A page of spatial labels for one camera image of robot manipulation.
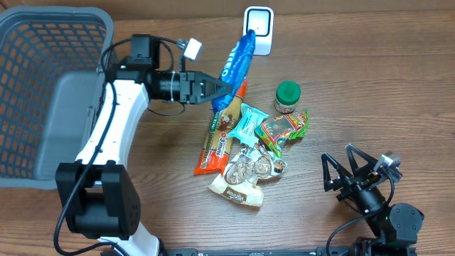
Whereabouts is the orange pasta packet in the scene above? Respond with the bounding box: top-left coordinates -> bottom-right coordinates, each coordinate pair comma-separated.
193,80 -> 247,175

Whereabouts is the blue packet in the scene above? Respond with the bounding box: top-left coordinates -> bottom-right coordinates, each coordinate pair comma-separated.
212,30 -> 256,113

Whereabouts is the green candy bag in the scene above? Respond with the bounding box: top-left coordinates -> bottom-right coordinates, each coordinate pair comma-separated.
255,110 -> 309,158

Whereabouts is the green capped bottle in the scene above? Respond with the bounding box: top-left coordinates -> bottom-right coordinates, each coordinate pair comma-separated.
274,81 -> 301,114

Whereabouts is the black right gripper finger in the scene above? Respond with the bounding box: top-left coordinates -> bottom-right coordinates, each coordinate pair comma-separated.
346,144 -> 378,174
321,152 -> 353,193

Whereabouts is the grey plastic basket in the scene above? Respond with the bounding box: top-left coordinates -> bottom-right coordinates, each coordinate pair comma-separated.
1,6 -> 114,189

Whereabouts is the white barcode scanner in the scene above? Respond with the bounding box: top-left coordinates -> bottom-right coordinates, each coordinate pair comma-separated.
242,6 -> 274,55

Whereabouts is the white brown cookie bag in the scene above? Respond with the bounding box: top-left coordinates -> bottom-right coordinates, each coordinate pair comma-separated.
208,144 -> 287,207

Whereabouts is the teal wipes packet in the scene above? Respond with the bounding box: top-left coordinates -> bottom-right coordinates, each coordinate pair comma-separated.
227,103 -> 269,148

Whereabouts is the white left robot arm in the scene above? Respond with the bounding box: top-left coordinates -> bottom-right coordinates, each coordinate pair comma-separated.
53,34 -> 232,255

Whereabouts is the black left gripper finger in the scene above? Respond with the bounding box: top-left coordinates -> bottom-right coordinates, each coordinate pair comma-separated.
197,90 -> 230,105
195,72 -> 232,93

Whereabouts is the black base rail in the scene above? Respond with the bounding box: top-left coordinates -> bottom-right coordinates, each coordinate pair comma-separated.
159,247 -> 419,256

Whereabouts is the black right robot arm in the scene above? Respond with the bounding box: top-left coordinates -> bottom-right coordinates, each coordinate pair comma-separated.
321,144 -> 424,255

